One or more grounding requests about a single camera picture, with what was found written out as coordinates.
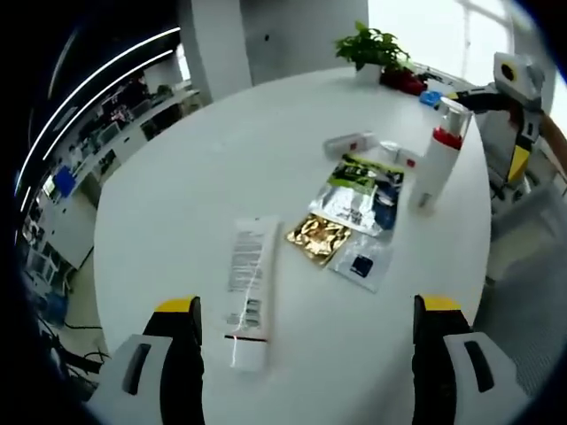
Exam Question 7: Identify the black floor cables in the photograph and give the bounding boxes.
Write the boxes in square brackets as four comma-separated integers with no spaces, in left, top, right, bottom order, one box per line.
[39,322,110,383]

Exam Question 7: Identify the white mesh chair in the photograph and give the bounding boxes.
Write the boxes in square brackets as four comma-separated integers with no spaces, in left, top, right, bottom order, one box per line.
[471,185,567,399]

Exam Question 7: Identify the green black skincare sachet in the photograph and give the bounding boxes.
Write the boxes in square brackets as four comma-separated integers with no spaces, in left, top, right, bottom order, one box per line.
[330,152,404,194]

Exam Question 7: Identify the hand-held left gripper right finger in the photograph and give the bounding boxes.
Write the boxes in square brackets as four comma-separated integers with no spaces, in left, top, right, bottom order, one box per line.
[411,294,531,425]

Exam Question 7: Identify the silver green black pouch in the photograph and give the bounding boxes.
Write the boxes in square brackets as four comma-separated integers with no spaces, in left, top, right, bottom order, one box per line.
[307,170,405,239]

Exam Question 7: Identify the bright window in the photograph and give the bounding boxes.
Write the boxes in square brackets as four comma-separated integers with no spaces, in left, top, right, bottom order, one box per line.
[367,0,532,85]

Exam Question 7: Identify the long ceiling light strip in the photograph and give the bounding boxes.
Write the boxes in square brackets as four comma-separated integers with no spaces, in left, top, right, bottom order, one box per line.
[24,27,182,160]
[42,49,174,161]

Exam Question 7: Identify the clear skincare sachet blue square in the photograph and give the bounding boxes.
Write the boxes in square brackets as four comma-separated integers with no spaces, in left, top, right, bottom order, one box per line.
[326,234,395,294]

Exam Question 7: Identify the gold foil skincare sachet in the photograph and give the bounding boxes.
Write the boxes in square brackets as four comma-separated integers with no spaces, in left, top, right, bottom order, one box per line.
[285,212,353,269]

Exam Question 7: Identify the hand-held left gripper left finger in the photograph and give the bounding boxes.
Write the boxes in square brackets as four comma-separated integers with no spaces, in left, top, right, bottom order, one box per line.
[101,295,205,425]

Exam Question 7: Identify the blue storage bin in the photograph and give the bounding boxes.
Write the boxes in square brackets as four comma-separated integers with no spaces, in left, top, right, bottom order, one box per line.
[53,166,76,198]

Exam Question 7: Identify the green leafy plant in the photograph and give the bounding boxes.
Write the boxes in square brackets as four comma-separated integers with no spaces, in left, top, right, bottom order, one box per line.
[334,20,411,72]

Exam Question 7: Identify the white plant pot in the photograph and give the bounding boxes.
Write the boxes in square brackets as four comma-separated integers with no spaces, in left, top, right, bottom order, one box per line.
[356,63,383,85]

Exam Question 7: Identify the skincare pump bottle red collar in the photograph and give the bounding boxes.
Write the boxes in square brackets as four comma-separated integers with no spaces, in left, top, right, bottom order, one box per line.
[407,97,473,216]

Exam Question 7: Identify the white skincare tube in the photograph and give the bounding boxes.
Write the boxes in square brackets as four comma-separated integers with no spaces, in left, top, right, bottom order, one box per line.
[221,215,283,372]

